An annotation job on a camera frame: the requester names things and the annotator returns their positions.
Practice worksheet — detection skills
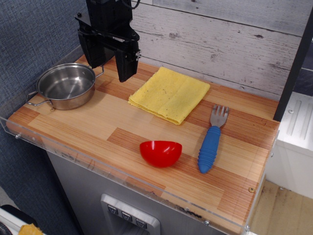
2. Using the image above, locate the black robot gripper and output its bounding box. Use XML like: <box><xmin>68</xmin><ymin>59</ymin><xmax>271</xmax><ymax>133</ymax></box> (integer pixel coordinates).
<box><xmin>75</xmin><ymin>0</ymin><xmax>140</xmax><ymax>82</ymax></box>

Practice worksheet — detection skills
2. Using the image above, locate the yellow cloth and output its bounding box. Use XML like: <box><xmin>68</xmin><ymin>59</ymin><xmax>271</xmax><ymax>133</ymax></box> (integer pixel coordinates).
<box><xmin>128</xmin><ymin>67</ymin><xmax>210</xmax><ymax>125</ymax></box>

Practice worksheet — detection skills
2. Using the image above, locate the red plastic bowl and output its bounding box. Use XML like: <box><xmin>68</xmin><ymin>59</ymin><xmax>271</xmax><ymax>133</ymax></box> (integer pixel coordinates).
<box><xmin>139</xmin><ymin>141</ymin><xmax>182</xmax><ymax>168</ymax></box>

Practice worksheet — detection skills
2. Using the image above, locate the stainless steel pot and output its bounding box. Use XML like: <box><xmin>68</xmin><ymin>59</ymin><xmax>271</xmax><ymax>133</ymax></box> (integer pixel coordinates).
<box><xmin>26</xmin><ymin>63</ymin><xmax>104</xmax><ymax>110</ymax></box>

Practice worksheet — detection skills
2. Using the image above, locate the clear acrylic table guard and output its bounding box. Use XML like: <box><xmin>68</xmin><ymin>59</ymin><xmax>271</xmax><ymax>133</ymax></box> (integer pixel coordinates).
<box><xmin>1</xmin><ymin>118</ymin><xmax>265</xmax><ymax>235</ymax></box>

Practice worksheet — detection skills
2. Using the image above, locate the silver toy fridge cabinet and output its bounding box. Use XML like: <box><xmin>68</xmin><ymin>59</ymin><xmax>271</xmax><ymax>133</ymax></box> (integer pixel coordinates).
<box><xmin>46</xmin><ymin>150</ymin><xmax>235</xmax><ymax>235</ymax></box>

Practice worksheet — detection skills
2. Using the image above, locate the yellow sponge piece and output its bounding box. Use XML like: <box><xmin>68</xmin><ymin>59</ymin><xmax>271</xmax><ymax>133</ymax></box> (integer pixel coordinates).
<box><xmin>18</xmin><ymin>224</ymin><xmax>44</xmax><ymax>235</ymax></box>

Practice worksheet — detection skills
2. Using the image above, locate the white appliance top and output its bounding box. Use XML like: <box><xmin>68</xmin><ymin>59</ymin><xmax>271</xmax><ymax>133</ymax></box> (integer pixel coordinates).
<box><xmin>265</xmin><ymin>92</ymin><xmax>313</xmax><ymax>198</ymax></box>

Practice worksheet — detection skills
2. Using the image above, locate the blue-handled metal fork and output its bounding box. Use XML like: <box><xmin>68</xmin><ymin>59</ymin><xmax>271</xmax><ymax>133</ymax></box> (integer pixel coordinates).
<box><xmin>198</xmin><ymin>104</ymin><xmax>229</xmax><ymax>174</ymax></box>

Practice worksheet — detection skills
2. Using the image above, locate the black vertical post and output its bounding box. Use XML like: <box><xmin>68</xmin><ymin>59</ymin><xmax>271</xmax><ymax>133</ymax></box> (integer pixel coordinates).
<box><xmin>273</xmin><ymin>9</ymin><xmax>313</xmax><ymax>121</ymax></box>

